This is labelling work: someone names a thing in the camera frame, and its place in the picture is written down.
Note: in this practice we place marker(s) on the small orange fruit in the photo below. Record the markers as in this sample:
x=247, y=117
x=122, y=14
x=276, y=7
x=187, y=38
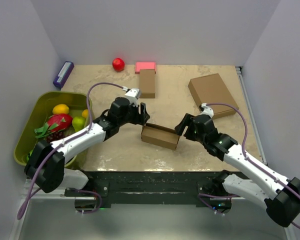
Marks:
x=85, y=113

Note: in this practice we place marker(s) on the red dragon fruit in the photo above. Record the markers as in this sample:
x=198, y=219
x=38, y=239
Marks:
x=55, y=123

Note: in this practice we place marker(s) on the aluminium frame rail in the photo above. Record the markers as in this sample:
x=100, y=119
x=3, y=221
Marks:
x=251, y=115

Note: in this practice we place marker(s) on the purple rectangular box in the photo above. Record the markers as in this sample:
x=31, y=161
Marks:
x=63, y=74

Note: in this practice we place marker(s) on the olive green plastic bin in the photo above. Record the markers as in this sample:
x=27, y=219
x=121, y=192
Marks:
x=42, y=110

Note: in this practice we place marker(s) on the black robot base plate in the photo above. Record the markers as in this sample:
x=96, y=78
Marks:
x=198, y=188

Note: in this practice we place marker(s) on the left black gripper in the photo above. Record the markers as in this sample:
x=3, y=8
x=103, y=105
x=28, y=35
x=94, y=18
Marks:
x=139, y=119

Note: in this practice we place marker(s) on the yellow orange mango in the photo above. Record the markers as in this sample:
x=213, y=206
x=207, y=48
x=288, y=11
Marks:
x=60, y=109

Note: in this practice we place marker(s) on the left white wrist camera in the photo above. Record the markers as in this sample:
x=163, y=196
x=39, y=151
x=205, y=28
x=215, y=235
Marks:
x=132, y=94

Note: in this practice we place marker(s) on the small folded cardboard box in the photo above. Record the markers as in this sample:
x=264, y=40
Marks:
x=147, y=83

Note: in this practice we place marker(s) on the red apple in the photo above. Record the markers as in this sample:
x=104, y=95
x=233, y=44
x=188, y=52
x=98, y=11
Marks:
x=118, y=64

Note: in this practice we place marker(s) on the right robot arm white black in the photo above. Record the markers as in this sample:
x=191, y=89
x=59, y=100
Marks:
x=282, y=201

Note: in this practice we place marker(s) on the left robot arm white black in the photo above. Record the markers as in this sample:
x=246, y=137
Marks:
x=46, y=165

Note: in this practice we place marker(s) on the pink sticky note block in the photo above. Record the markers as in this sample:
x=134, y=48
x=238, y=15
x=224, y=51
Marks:
x=144, y=65

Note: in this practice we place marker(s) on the large folded cardboard box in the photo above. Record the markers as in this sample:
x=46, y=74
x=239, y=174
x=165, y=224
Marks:
x=210, y=89

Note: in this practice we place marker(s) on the green pear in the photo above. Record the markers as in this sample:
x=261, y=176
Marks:
x=78, y=123

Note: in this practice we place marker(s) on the dark purple grapes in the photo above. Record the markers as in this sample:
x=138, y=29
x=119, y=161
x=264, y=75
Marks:
x=55, y=136

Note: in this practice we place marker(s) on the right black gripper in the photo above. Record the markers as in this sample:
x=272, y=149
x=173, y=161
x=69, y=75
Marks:
x=187, y=121

